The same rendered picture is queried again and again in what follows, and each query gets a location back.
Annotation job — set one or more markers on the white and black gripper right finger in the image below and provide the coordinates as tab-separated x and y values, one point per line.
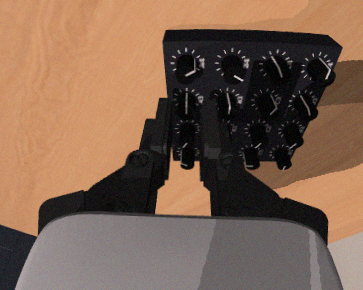
240	194

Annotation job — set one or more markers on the black knob box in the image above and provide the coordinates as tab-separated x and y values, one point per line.
194	60

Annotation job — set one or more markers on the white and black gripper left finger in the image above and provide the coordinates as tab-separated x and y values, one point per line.
129	187

